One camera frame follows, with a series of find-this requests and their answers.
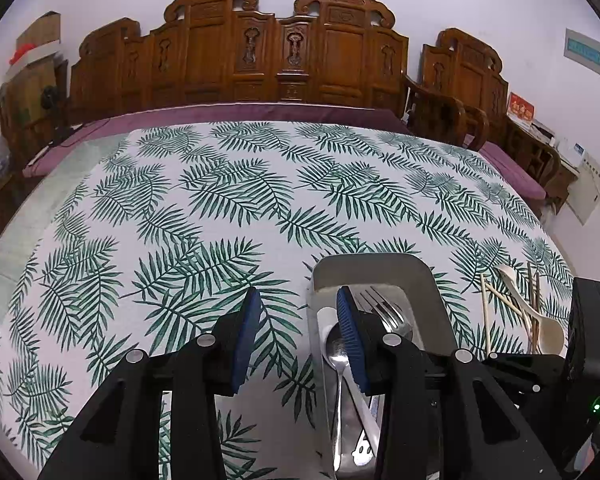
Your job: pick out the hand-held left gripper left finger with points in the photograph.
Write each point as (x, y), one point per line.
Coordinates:
(247, 340)

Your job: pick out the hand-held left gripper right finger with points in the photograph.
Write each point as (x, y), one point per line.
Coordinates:
(352, 340)

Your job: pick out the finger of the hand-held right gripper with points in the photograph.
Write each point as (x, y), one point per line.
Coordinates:
(527, 367)

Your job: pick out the metal spoon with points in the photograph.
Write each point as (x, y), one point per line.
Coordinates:
(337, 352)

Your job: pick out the cream plastic spoon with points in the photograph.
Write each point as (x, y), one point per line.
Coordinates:
(547, 335)

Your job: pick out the metal fork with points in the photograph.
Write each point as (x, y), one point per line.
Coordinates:
(380, 307)

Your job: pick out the olive green chopstick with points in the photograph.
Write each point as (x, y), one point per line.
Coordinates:
(529, 300)
(536, 300)

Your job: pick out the wooden chopsticks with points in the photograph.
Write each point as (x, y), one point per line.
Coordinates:
(505, 302)

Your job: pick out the rectangular metal tin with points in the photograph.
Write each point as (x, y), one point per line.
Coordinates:
(375, 272)

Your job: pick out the leaf print tablecloth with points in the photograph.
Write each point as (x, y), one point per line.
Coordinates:
(205, 210)

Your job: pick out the white metal panel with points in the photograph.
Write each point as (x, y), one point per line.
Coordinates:
(590, 187)

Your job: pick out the small white box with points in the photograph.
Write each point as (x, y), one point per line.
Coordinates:
(572, 152)

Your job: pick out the wooden side table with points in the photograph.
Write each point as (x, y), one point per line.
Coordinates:
(545, 157)

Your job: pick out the small purple seat cushion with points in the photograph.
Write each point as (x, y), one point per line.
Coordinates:
(510, 170)

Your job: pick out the white printer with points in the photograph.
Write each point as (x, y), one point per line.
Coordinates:
(542, 131)

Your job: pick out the red gift box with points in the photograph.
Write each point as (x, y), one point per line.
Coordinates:
(522, 107)

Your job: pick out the carved wooden armchair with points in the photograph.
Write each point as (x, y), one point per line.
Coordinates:
(460, 85)

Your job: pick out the carved wooden sofa bench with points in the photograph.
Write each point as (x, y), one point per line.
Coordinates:
(205, 55)

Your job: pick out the large cardboard box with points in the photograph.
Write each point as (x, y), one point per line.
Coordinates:
(25, 95)

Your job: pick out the red plastic bag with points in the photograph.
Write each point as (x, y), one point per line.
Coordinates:
(22, 54)

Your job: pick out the brown cardboard box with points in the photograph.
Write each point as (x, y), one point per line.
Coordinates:
(40, 32)

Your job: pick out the grey wall electrical panel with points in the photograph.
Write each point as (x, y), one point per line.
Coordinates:
(586, 52)

